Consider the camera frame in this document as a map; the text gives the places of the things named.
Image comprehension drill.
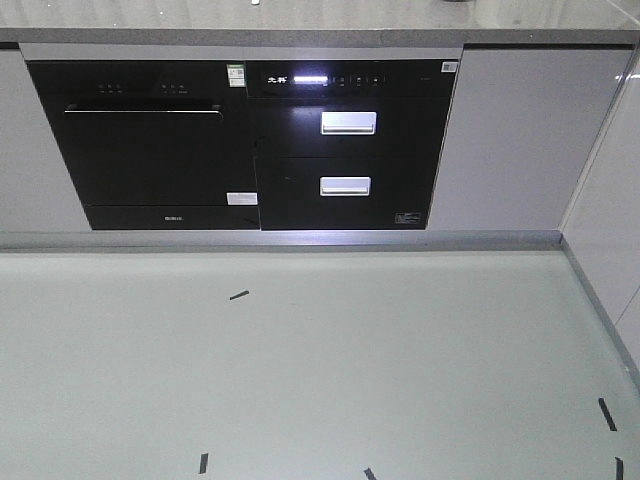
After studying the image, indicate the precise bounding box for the white QR code sticker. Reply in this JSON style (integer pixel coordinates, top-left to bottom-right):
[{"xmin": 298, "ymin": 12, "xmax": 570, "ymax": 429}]
[{"xmin": 441, "ymin": 61, "xmax": 459, "ymax": 73}]

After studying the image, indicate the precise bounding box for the grey side cabinet panel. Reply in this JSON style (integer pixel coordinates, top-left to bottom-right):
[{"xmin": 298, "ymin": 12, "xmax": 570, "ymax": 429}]
[{"xmin": 562, "ymin": 54, "xmax": 639, "ymax": 361}]

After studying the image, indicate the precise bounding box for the silver drawer handle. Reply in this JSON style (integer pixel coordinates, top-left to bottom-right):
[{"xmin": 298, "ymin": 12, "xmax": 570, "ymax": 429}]
[
  {"xmin": 319, "ymin": 176, "xmax": 371, "ymax": 197},
  {"xmin": 320, "ymin": 111, "xmax": 377, "ymax": 136}
]

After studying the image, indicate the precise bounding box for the black tape strip right lower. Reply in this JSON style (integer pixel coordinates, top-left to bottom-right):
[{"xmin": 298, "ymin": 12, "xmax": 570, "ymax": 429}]
[{"xmin": 615, "ymin": 457, "xmax": 624, "ymax": 480}]

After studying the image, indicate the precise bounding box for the black built-in dishwasher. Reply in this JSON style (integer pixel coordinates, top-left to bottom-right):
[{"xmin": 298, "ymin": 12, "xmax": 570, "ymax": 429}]
[{"xmin": 27, "ymin": 60, "xmax": 260, "ymax": 231}]

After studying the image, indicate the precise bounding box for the black tape strip left upper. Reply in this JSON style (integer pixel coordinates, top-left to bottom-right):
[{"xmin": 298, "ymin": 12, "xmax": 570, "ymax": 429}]
[{"xmin": 199, "ymin": 453, "xmax": 209, "ymax": 474}]

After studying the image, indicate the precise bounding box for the green energy label sticker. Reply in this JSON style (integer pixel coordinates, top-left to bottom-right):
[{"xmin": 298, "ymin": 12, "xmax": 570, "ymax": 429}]
[{"xmin": 226, "ymin": 63, "xmax": 246, "ymax": 88}]

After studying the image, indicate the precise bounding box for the upper silver drawer handle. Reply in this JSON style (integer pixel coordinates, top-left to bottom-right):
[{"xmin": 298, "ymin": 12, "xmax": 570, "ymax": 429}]
[{"xmin": 320, "ymin": 111, "xmax": 377, "ymax": 136}]

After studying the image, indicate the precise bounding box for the white dishwasher label sticker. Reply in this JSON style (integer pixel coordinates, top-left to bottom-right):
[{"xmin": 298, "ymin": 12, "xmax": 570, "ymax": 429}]
[{"xmin": 226, "ymin": 192, "xmax": 258, "ymax": 206}]

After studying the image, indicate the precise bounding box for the black disinfection cabinet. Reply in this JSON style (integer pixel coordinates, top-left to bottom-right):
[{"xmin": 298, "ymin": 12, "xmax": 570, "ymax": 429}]
[{"xmin": 247, "ymin": 58, "xmax": 457, "ymax": 230}]

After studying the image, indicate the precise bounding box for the grey cabinet door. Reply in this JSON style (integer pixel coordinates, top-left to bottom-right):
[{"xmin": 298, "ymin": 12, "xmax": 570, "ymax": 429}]
[{"xmin": 427, "ymin": 47, "xmax": 632, "ymax": 231}]

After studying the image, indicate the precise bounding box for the lower silver drawer handle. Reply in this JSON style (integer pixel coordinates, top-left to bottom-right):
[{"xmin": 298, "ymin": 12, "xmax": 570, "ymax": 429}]
[{"xmin": 319, "ymin": 176, "xmax": 371, "ymax": 197}]

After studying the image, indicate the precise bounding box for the black tape strip far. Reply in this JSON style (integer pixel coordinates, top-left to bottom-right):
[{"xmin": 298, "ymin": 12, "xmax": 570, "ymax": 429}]
[{"xmin": 229, "ymin": 290, "xmax": 250, "ymax": 301}]

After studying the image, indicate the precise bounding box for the black tape strip right upper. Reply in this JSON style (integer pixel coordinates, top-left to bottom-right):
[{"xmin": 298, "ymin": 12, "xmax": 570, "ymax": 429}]
[{"xmin": 598, "ymin": 397, "xmax": 617, "ymax": 432}]

